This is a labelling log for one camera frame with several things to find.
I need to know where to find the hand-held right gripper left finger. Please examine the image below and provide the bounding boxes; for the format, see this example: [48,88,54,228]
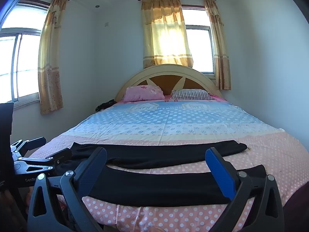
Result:
[27,146,108,232]

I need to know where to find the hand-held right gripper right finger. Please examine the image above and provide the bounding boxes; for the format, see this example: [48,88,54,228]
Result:
[205,147,285,232]

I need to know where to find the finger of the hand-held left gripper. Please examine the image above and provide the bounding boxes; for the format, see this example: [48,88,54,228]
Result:
[11,137,47,159]
[17,148,73,174]

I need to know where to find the black pants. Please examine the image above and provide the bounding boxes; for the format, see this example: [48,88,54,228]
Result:
[55,140,267,205]

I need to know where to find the dark clothing pile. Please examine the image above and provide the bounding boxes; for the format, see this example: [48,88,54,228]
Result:
[95,100,116,113]

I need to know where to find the sliding window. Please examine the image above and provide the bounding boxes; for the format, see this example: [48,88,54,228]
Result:
[0,3,51,109]
[181,5,216,79]

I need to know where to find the polka dot pink blue bedsheet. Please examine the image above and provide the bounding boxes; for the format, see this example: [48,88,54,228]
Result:
[29,99,300,232]

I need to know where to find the striped pillow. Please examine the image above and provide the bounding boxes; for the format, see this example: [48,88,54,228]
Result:
[171,89,215,101]

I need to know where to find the pink pillow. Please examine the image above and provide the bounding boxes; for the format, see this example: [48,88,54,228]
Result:
[124,85,166,102]

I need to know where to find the cream wooden headboard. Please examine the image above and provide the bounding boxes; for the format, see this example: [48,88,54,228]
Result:
[114,64,223,102]

